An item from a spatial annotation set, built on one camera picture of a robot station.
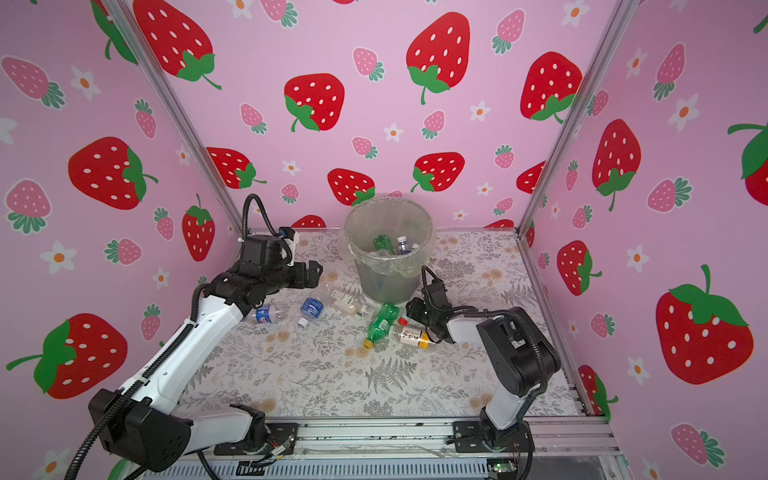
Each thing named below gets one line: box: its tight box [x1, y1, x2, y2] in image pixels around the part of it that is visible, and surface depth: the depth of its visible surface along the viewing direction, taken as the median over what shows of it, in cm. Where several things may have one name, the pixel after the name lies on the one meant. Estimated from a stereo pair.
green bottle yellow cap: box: [373, 234, 396, 255], surface depth 103 cm
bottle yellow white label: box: [389, 326, 435, 350], surface depth 88 cm
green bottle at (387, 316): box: [363, 303, 400, 351], surface depth 90 cm
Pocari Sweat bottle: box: [297, 297, 324, 328], surface depth 95 cm
